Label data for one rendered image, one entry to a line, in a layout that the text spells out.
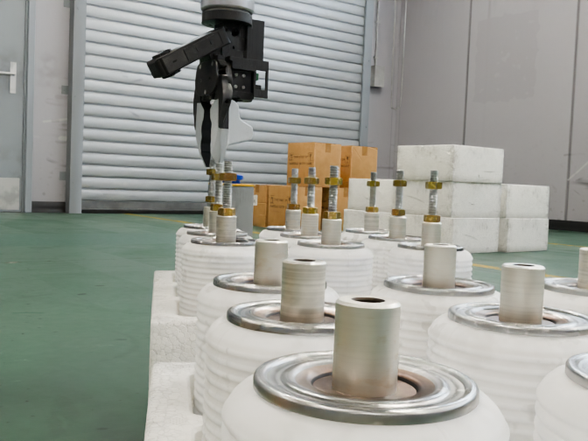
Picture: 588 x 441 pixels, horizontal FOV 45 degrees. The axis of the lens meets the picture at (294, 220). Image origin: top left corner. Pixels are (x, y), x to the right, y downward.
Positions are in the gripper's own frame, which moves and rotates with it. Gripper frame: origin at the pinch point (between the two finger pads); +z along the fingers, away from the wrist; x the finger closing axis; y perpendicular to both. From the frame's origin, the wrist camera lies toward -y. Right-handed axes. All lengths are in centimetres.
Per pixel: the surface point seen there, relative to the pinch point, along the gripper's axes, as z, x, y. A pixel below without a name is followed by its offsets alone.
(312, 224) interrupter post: 8.3, -16.4, 7.2
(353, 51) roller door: -138, 524, 401
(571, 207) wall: 14, 313, 491
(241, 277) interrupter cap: 10, -49, -20
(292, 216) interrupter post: 7.9, -5.2, 11.0
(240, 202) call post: 6.6, 10.7, 10.7
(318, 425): 10, -75, -31
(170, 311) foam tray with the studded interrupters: 17.1, -22.6, -14.1
